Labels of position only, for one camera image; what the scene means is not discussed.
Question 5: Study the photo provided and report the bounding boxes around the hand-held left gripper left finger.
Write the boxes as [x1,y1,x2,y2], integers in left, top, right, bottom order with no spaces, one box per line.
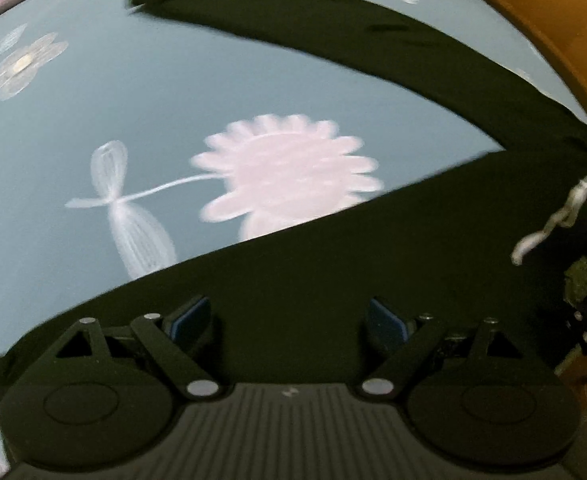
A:
[54,295,224,402]

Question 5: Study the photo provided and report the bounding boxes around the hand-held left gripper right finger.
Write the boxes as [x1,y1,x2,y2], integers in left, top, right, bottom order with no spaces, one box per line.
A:
[358,296,527,403]

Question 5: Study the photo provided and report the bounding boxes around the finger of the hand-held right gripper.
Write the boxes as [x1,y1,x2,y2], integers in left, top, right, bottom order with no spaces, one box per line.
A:
[563,252,587,362]

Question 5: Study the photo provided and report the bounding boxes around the black drawstring pants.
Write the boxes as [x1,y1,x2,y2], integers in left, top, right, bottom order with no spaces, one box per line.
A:
[0,0,587,397]

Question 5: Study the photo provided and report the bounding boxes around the blue floral bed sheet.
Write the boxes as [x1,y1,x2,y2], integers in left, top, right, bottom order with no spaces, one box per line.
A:
[0,0,587,480]

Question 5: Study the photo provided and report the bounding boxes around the wooden headboard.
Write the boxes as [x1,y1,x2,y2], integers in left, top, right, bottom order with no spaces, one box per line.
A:
[448,0,587,133]

